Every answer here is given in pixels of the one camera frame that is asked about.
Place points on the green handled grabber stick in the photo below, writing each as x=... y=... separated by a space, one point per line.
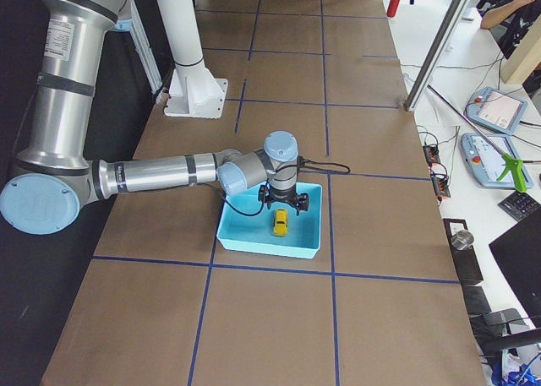
x=512 y=165

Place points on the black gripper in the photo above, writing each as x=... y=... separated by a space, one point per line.
x=282 y=197

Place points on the white camera stand post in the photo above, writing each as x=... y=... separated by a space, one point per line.
x=194 y=91

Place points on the upper teach pendant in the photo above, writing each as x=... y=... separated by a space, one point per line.
x=496 y=110

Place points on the lower orange black connector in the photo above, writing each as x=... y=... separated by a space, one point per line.
x=440 y=183

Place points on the upper orange black connector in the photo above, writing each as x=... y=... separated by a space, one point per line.
x=431 y=154

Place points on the silver metal cup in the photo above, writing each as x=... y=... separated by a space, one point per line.
x=462 y=240

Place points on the black flat box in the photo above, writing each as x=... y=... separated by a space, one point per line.
x=465 y=261

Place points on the lower teach pendant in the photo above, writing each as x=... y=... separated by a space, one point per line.
x=486 y=164

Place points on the yellow beetle toy car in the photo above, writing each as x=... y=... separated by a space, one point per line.
x=280 y=222

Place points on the turquoise plastic bin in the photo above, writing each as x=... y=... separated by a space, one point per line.
x=247 y=226

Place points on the orange black connector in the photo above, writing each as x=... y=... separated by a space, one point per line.
x=431 y=154
x=440 y=183

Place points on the aluminium frame post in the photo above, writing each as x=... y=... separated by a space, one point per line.
x=442 y=37

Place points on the black calculator keypad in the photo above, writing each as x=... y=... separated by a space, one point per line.
x=519 y=205

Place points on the teach pendant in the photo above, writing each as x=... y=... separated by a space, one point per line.
x=486 y=164
x=496 y=110

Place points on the seated person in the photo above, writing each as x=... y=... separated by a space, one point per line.
x=522 y=13

